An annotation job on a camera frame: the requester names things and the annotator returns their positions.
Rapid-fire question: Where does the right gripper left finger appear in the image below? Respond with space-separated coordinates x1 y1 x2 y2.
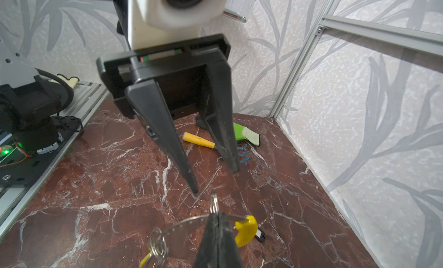
193 214 219 268

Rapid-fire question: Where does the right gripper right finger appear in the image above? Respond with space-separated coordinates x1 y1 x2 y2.
218 213 244 268

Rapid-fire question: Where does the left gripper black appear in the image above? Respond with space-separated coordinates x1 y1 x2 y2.
96 34 240 194

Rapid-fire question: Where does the silver keyring band yellow tag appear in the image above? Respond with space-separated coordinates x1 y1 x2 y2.
139 192 266 268

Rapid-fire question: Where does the small black white key fob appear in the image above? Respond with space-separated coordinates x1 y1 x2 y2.
255 228 266 243

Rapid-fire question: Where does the key with yellow cap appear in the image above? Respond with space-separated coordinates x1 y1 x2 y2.
139 251 154 268

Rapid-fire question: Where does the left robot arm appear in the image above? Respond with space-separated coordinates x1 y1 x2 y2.
1 34 240 193

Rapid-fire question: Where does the green gardening glove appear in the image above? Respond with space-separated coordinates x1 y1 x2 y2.
233 123 260 146

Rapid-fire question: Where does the green circuit board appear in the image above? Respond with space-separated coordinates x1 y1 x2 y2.
0 145 15 159

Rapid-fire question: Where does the blue hand rake yellow handle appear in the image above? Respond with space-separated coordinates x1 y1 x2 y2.
182 132 250 163

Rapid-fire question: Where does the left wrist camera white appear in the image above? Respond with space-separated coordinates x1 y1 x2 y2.
126 0 227 51

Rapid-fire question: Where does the aluminium front rail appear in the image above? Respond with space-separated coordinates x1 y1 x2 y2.
1 81 108 239

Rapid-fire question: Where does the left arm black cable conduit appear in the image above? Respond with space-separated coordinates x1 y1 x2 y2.
34 68 75 111

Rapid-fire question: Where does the clear plastic wall tray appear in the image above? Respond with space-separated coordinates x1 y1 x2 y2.
223 0 256 23

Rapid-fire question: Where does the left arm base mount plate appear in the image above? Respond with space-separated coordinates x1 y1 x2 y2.
1 116 83 188

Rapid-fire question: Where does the aluminium cage frame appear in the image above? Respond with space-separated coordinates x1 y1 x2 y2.
269 0 443 118

